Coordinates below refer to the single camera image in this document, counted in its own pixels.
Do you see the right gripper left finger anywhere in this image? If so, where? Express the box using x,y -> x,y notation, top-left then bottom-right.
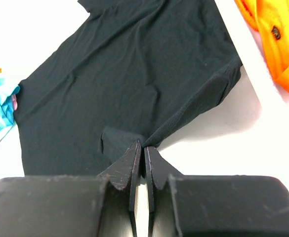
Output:
0,142 -> 141,237

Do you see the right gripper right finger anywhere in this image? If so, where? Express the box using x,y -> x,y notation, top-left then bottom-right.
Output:
144,147 -> 289,237

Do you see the black t-shirt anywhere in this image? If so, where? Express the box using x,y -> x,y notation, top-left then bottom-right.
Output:
14,0 -> 242,175

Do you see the orange t-shirt in basket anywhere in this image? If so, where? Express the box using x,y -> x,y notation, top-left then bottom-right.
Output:
235,0 -> 289,93

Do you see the folded pink t-shirt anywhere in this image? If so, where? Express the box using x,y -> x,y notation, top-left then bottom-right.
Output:
11,94 -> 18,111

